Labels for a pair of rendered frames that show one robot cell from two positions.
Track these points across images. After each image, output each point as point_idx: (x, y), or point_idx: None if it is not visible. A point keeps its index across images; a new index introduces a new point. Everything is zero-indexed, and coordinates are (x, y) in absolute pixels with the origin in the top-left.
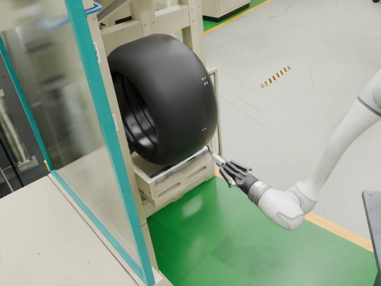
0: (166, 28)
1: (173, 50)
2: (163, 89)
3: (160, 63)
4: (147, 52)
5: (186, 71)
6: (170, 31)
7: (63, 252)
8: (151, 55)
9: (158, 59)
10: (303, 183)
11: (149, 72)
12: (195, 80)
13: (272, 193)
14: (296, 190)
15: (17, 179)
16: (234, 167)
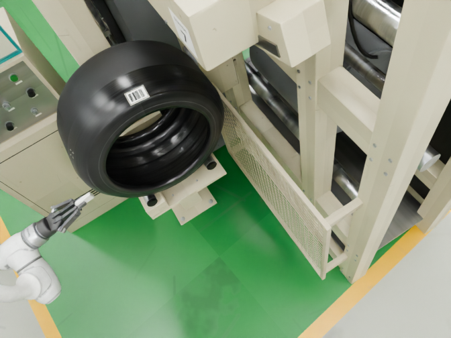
0: (329, 110)
1: (84, 102)
2: (57, 106)
3: (69, 92)
4: (82, 73)
5: (68, 126)
6: (334, 121)
7: None
8: (78, 79)
9: (73, 88)
10: (26, 279)
11: (64, 86)
12: (67, 141)
13: (15, 239)
14: (26, 271)
15: (129, 38)
16: (66, 213)
